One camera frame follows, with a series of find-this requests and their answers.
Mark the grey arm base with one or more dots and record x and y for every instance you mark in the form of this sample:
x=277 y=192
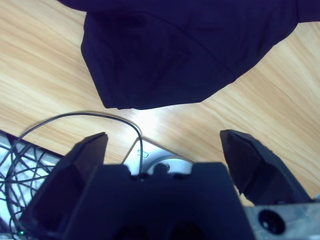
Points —
x=160 y=152

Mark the black polo shirt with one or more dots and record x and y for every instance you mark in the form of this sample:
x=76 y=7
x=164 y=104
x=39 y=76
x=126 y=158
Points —
x=175 y=50

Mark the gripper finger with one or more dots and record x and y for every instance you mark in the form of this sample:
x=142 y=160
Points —
x=257 y=170
x=62 y=180

